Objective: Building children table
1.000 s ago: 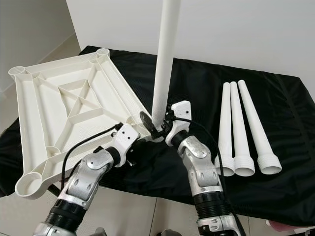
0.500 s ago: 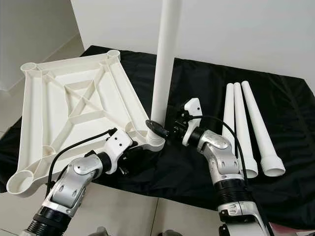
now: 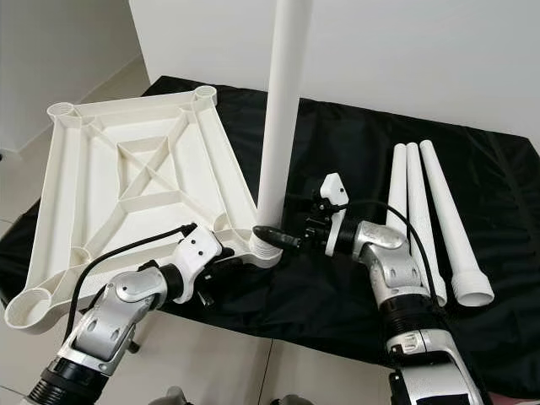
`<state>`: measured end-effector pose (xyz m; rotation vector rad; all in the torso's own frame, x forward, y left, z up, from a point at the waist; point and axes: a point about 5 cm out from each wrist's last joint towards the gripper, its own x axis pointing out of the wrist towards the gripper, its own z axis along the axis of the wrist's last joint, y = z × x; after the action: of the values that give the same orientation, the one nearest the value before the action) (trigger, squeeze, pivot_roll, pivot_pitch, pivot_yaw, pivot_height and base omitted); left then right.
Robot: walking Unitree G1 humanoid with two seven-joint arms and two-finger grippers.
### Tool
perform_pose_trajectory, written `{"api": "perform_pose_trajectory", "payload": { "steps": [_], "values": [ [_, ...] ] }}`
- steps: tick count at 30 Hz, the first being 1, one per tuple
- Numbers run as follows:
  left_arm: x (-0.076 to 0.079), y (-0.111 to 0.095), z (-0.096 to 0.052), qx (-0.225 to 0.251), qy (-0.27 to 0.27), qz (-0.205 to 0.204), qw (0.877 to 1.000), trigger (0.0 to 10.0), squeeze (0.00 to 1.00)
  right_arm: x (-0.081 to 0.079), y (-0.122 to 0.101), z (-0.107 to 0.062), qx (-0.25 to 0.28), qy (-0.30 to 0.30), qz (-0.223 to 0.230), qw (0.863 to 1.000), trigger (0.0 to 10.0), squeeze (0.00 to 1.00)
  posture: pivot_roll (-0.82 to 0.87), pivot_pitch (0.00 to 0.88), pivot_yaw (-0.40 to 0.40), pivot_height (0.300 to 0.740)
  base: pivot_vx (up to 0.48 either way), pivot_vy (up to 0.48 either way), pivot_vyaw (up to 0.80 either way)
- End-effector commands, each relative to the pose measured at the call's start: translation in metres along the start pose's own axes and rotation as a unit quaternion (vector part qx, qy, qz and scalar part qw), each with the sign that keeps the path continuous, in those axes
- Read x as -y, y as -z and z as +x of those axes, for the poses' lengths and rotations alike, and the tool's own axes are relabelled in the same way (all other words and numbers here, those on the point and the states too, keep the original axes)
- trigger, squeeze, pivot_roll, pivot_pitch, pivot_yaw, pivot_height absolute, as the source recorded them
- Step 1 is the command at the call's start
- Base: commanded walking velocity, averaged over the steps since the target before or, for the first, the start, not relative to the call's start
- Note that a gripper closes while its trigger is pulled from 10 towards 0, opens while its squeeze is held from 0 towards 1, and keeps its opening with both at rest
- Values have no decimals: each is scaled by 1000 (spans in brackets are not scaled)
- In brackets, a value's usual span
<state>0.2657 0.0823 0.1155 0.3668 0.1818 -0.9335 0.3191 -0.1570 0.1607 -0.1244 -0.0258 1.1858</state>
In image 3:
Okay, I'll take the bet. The white plastic table leg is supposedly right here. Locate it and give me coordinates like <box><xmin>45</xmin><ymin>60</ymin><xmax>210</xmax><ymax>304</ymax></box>
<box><xmin>418</xmin><ymin>139</ymin><xmax>495</xmax><ymax>307</ymax></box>
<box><xmin>386</xmin><ymin>143</ymin><xmax>410</xmax><ymax>233</ymax></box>
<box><xmin>405</xmin><ymin>142</ymin><xmax>448</xmax><ymax>306</ymax></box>
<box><xmin>253</xmin><ymin>0</ymin><xmax>305</xmax><ymax>252</ymax></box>

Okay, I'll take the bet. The red stool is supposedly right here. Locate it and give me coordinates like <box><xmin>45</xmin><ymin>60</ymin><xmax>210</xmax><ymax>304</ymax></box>
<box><xmin>483</xmin><ymin>388</ymin><xmax>540</xmax><ymax>404</ymax></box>

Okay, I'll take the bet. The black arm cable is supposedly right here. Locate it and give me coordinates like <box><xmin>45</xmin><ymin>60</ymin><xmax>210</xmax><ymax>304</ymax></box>
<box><xmin>337</xmin><ymin>198</ymin><xmax>448</xmax><ymax>309</ymax></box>
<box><xmin>80</xmin><ymin>222</ymin><xmax>199</xmax><ymax>321</ymax></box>

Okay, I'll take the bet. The grey robot left leg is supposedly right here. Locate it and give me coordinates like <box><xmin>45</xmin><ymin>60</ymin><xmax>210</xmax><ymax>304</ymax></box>
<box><xmin>157</xmin><ymin>386</ymin><xmax>197</xmax><ymax>405</ymax></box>

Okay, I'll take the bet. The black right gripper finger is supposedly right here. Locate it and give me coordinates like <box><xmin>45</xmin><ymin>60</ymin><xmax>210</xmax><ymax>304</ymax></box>
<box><xmin>253</xmin><ymin>224</ymin><xmax>305</xmax><ymax>251</ymax></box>

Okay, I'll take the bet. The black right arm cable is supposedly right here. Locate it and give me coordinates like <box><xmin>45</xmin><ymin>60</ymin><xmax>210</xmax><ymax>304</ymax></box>
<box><xmin>337</xmin><ymin>198</ymin><xmax>448</xmax><ymax>309</ymax></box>

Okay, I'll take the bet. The white plastic table top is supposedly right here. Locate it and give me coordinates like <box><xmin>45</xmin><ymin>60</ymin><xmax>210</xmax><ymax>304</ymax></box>
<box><xmin>4</xmin><ymin>84</ymin><xmax>284</xmax><ymax>332</ymax></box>

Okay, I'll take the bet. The grey robot leg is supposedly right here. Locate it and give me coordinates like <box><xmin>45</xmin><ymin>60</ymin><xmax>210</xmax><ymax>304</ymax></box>
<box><xmin>273</xmin><ymin>394</ymin><xmax>315</xmax><ymax>405</ymax></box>
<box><xmin>157</xmin><ymin>386</ymin><xmax>197</xmax><ymax>405</ymax></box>

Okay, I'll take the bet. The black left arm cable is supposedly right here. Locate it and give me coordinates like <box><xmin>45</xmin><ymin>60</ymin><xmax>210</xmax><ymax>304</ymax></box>
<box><xmin>80</xmin><ymin>222</ymin><xmax>199</xmax><ymax>321</ymax></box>

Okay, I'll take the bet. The grey robot right leg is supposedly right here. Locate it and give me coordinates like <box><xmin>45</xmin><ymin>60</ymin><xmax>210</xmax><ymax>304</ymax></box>
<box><xmin>273</xmin><ymin>394</ymin><xmax>315</xmax><ymax>405</ymax></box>

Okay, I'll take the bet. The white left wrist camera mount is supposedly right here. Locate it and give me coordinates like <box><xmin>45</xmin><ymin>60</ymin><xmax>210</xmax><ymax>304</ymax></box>
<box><xmin>173</xmin><ymin>224</ymin><xmax>227</xmax><ymax>292</ymax></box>

